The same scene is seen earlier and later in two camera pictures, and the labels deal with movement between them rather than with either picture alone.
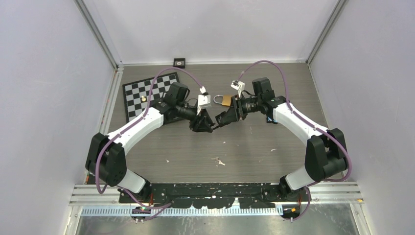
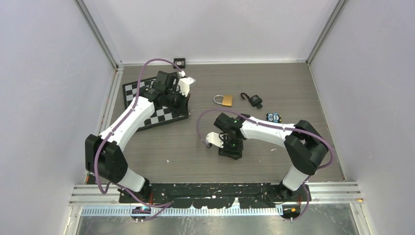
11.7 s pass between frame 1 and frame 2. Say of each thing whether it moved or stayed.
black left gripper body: moved
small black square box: stayed
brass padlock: stayed
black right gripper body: moved
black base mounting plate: stayed
